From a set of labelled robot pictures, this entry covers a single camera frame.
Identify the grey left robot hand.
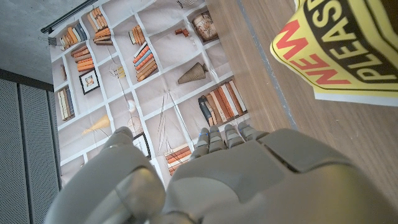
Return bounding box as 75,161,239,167
43,121,398,224

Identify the yellow new driver sticker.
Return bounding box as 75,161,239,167
269,0,398,108

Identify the printed bookshelf backdrop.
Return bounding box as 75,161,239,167
40,0,249,187

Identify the metal binder clip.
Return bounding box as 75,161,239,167
37,36,57,47

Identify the black backdrop stand pole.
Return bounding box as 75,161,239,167
40,0,99,34

